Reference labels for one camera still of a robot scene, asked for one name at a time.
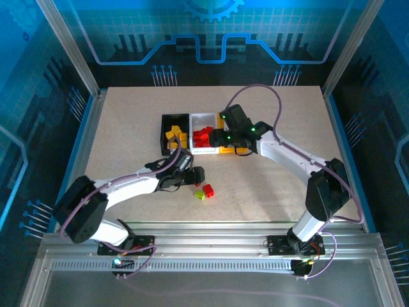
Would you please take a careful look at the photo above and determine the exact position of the white plastic bin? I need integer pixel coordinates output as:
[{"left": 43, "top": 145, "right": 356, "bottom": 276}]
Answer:
[{"left": 188, "top": 111, "right": 221, "bottom": 155}]

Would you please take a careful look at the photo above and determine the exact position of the aluminium side rail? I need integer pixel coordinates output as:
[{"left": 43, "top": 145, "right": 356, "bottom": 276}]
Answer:
[
  {"left": 52, "top": 89, "right": 108, "bottom": 233},
  {"left": 321, "top": 86, "right": 380, "bottom": 233}
]

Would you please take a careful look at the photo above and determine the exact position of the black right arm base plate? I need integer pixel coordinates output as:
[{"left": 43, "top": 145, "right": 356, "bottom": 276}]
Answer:
[{"left": 266, "top": 235, "right": 326, "bottom": 256}]

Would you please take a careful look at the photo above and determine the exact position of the black plastic bin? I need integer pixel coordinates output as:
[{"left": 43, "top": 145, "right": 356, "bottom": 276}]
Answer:
[{"left": 158, "top": 112, "right": 192, "bottom": 157}]

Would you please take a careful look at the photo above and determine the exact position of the aluminium frame post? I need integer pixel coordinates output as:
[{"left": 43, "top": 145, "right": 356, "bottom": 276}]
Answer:
[
  {"left": 35, "top": 0, "right": 102, "bottom": 98},
  {"left": 321, "top": 0, "right": 386, "bottom": 98}
]

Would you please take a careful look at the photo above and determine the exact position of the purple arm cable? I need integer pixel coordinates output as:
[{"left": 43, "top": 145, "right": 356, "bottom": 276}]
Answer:
[
  {"left": 58, "top": 136, "right": 183, "bottom": 279},
  {"left": 226, "top": 83, "right": 366, "bottom": 281}
]

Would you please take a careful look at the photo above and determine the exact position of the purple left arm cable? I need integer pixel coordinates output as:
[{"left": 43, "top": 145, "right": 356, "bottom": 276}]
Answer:
[{"left": 58, "top": 136, "right": 183, "bottom": 279}]

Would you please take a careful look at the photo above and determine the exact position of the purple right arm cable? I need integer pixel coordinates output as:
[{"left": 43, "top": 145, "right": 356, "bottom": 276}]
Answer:
[{"left": 226, "top": 83, "right": 366, "bottom": 281}]

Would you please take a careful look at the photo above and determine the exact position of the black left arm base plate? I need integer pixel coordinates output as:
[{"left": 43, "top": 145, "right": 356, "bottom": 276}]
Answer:
[{"left": 97, "top": 235, "right": 156, "bottom": 256}]

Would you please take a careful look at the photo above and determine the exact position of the aluminium frame rail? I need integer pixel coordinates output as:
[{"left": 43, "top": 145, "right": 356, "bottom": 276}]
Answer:
[{"left": 41, "top": 220, "right": 384, "bottom": 262}]

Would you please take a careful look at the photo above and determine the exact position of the slotted metal cable duct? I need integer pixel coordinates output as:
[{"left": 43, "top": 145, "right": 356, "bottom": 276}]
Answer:
[{"left": 50, "top": 259, "right": 297, "bottom": 272}]

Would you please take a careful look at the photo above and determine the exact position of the controller board with light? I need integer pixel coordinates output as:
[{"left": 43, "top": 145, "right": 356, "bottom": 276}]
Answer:
[
  {"left": 292, "top": 259, "right": 316, "bottom": 276},
  {"left": 111, "top": 258, "right": 135, "bottom": 269}
]

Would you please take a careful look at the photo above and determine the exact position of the yellow plastic bin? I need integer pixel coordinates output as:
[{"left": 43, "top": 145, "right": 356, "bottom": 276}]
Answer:
[{"left": 217, "top": 111, "right": 249, "bottom": 155}]

